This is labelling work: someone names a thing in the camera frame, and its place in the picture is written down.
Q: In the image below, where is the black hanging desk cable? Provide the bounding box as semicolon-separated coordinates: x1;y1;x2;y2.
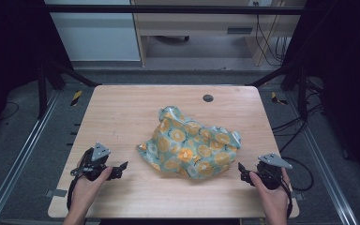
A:
254;1;292;68

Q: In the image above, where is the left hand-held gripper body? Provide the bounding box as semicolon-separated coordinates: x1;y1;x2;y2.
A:
70;142;115;182

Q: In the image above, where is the black horizontal frame bar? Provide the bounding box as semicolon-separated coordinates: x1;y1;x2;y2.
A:
45;5;306;15

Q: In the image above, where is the light wooden desk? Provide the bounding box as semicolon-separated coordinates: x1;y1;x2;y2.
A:
130;0;308;68

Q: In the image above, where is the black diagonal frame brace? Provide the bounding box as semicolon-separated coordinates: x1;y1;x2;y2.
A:
47;59;103;88
247;61;298;88

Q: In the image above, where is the hand-held gripper cable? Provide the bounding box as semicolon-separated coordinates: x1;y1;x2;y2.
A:
280;156;315;219
66;173;86;212

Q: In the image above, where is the left hand-held gripper cable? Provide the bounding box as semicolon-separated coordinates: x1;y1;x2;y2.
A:
66;173;86;212

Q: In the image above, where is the person's left hand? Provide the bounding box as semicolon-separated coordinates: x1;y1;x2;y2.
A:
69;165;113;218

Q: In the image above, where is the black curtain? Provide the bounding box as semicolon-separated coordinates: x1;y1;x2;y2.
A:
0;0;74;148
280;0;360;184

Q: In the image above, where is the person's right hand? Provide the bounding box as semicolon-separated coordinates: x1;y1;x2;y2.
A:
248;168;293;220

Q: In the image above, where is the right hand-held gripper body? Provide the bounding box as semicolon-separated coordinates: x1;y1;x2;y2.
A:
252;152;293;191

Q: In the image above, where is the white cabinet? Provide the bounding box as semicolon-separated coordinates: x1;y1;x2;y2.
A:
43;0;143;63

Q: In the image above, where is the yellow black striped tape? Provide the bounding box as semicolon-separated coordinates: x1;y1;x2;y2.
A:
270;91;289;106
70;89;83;107

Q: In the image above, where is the teal cloth with orange print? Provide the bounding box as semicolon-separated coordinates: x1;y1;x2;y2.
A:
136;105;243;181

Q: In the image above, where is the right hand-held gripper cable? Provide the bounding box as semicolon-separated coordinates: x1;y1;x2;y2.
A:
280;156;315;219

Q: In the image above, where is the aluminium floor rail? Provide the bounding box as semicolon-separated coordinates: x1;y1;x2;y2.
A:
285;91;360;225
0;89;61;225

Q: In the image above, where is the thin black floor cable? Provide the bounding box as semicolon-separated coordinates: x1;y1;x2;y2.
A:
0;100;21;122

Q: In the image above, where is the black frame post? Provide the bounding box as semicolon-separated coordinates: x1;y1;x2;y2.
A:
296;61;309;122
37;61;49;120

